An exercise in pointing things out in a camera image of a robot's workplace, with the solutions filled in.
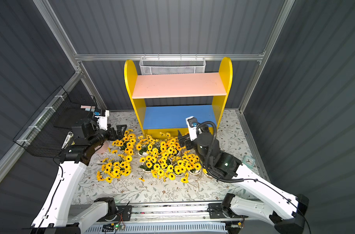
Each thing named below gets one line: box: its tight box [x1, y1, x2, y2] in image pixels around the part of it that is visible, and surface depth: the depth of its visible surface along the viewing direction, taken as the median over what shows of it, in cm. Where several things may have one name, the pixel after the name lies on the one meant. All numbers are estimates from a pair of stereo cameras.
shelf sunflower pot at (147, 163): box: [139, 155, 158, 174], surface depth 80 cm
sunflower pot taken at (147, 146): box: [135, 134, 159, 157], surface depth 86 cm
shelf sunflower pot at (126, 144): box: [112, 129, 137, 156], surface depth 87 cm
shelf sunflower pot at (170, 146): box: [159, 132, 182, 158], surface depth 84 cm
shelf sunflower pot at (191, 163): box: [182, 150, 202, 176], surface depth 79 cm
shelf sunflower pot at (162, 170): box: [151, 158, 176, 182], surface depth 76 cm
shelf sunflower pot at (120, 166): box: [96, 154, 133, 184], surface depth 77 cm
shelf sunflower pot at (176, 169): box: [167, 156, 189, 184], surface depth 75 cm
